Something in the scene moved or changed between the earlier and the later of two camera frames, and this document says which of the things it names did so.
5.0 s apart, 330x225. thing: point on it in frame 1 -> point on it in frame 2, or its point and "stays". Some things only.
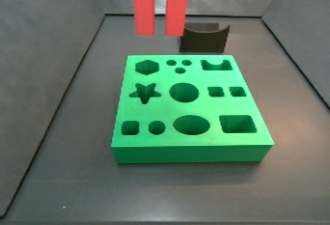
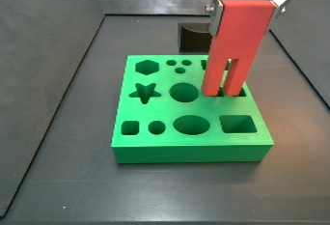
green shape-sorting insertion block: (186, 111) stays
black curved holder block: (203, 38) stays
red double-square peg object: (175, 6) -> (239, 38)
